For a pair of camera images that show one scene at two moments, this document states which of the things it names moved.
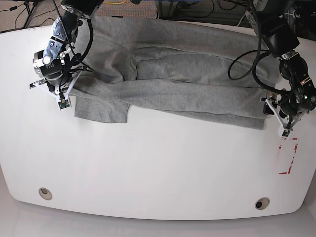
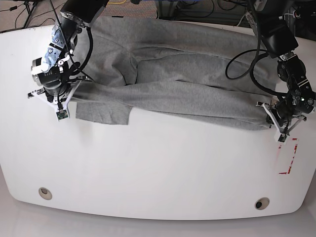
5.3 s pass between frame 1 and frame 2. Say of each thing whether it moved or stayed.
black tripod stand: stayed
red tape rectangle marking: stayed
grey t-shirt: stayed
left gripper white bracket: moved
